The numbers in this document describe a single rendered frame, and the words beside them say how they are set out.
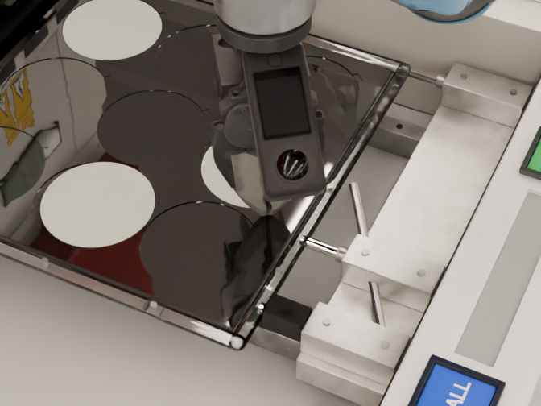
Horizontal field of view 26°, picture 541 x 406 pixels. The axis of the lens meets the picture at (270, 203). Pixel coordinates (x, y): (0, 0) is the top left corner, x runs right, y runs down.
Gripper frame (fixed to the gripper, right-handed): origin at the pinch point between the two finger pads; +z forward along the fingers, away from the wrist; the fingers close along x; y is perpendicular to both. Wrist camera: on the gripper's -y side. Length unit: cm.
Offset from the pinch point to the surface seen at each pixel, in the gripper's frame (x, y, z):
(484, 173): -20.8, 4.5, 3.6
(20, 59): 20.9, 24.8, 1.6
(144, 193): 10.3, 4.9, 1.5
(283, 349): 0.0, -8.7, 8.4
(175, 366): 9.4, -8.2, 9.6
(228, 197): 3.1, 3.3, 1.5
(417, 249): -12.6, -3.4, 3.6
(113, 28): 11.6, 28.1, 1.6
